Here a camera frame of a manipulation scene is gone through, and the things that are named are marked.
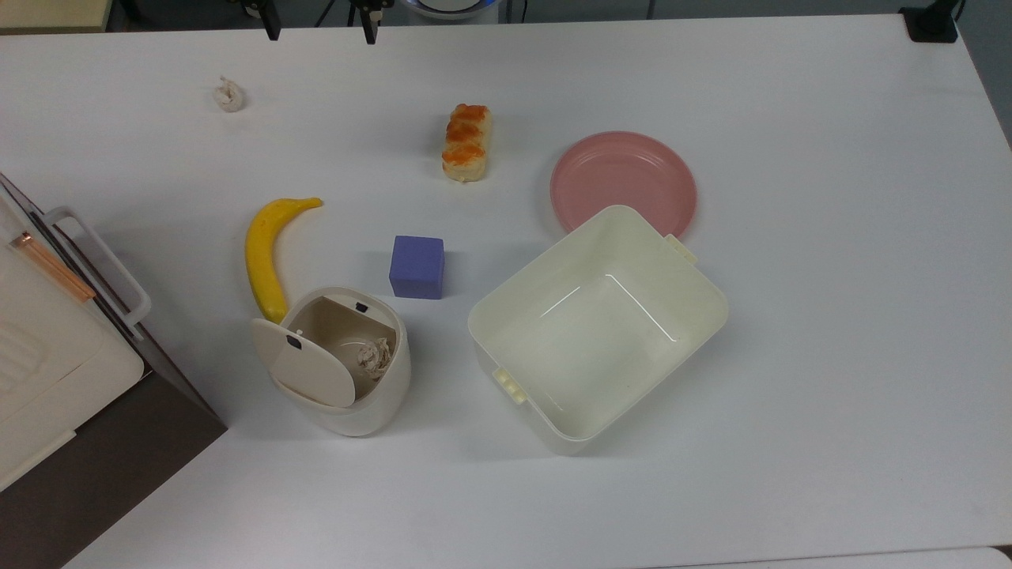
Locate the white paper ball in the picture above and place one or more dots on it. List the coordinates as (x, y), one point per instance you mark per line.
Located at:
(228, 96)

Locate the beige wooden desk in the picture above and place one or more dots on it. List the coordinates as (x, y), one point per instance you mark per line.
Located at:
(51, 12)

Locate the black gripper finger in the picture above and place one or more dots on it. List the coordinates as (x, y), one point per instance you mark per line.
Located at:
(368, 24)
(271, 20)

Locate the black camera stand with clamp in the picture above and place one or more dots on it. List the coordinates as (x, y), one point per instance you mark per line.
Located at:
(931, 24)

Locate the cream square plastic container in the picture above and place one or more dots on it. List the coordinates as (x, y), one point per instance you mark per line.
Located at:
(601, 340)

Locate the cream flip-lid trash bin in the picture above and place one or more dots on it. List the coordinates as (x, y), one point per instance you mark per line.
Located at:
(371, 399)

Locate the pink round plate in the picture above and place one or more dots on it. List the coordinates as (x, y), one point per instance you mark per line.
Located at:
(617, 178)

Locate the yellow banana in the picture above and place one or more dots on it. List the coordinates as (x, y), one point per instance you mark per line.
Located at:
(263, 265)

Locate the bread with orange topping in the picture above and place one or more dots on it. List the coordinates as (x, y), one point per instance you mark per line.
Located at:
(466, 144)

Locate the crumpled paper waste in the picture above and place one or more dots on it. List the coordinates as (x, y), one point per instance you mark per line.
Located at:
(375, 359)

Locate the purple cube block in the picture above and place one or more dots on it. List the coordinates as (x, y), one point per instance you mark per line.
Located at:
(417, 267)

